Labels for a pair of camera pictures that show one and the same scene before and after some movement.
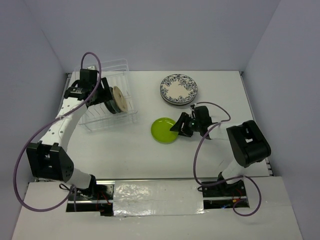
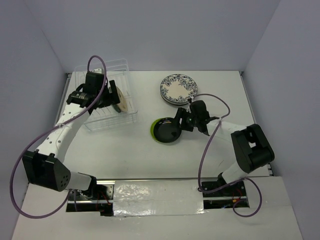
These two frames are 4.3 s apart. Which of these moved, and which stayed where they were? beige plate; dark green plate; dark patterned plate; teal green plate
Moved: dark green plate
Stayed: teal green plate; dark patterned plate; beige plate
